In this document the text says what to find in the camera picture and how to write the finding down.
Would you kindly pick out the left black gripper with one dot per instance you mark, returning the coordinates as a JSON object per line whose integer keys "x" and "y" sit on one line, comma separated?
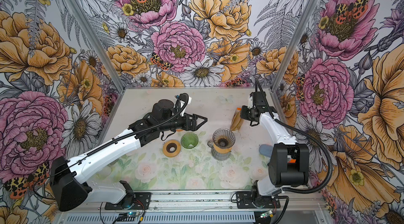
{"x": 193, "y": 126}

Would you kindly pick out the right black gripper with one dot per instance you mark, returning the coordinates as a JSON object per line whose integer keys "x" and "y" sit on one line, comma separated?
{"x": 243, "y": 112}

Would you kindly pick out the orange coffee filter pack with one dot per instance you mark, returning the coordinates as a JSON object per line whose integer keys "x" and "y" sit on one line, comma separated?
{"x": 237, "y": 121}

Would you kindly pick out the clear grey glass dripper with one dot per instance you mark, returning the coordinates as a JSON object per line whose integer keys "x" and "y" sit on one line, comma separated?
{"x": 224, "y": 138}

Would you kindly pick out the wooden ring holder front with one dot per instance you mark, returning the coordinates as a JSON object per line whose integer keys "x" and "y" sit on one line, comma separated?
{"x": 222, "y": 150}

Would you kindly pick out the wooden ring holder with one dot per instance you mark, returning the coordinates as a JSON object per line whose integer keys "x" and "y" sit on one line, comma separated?
{"x": 172, "y": 148}
{"x": 222, "y": 150}

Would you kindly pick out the clear grey glass carafe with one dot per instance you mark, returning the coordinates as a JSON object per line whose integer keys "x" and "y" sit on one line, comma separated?
{"x": 218, "y": 155}

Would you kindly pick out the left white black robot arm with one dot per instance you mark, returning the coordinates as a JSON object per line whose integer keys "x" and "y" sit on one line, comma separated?
{"x": 69, "y": 177}

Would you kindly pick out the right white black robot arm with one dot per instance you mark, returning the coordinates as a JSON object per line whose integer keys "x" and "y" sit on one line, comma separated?
{"x": 288, "y": 167}

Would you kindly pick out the green glass dripper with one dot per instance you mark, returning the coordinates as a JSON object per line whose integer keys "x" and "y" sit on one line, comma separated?
{"x": 189, "y": 140}

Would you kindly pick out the blue grey oval sponge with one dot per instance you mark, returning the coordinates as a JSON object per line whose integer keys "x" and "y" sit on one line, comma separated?
{"x": 266, "y": 150}

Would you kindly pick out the green circuit board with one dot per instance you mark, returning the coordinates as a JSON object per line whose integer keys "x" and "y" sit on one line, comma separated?
{"x": 267, "y": 214}

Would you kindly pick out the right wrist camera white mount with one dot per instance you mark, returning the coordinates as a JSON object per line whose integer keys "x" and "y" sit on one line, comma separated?
{"x": 251, "y": 103}

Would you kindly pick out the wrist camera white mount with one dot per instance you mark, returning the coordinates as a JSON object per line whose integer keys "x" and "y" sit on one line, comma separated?
{"x": 182, "y": 101}
{"x": 251, "y": 103}

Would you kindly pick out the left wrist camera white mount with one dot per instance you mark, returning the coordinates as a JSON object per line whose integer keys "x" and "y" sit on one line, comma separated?
{"x": 182, "y": 101}

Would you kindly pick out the wooden ring holder near green dripper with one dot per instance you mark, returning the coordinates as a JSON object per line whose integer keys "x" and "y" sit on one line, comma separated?
{"x": 172, "y": 148}

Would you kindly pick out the aluminium rail frame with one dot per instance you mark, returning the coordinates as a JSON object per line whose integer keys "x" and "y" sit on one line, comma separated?
{"x": 202, "y": 207}

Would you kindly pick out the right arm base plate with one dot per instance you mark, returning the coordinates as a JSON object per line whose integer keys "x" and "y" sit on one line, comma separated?
{"x": 246, "y": 200}

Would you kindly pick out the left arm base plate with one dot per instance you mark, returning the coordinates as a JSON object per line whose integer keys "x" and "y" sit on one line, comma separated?
{"x": 132, "y": 201}

